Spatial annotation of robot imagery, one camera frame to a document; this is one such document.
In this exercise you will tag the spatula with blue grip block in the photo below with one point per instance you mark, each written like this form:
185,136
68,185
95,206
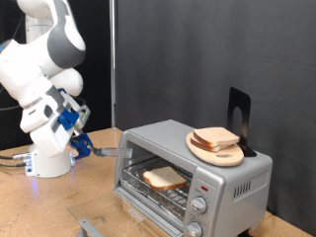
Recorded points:
82,144

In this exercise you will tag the silver toaster oven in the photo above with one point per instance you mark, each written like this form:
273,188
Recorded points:
227,184

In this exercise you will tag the metal oven rack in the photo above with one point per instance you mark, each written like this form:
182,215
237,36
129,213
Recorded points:
144,191

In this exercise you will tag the red oven indicator light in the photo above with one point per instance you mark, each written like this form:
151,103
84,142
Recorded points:
204,189

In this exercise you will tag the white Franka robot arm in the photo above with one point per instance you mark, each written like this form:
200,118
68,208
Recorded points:
29,65

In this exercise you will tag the black metal bookend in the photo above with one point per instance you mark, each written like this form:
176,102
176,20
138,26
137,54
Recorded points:
245,118

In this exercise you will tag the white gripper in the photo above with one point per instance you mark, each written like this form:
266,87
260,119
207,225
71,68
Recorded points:
49,138

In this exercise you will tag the white bread slice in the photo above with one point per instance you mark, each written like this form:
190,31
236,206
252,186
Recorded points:
164,179
204,147
215,135

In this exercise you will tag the metal pole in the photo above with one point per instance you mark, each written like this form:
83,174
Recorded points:
113,49

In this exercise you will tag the wooden cutting board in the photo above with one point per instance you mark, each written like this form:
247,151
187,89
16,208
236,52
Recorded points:
220,158

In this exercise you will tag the silver oven knob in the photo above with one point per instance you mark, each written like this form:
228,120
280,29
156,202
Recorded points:
199,205
194,229

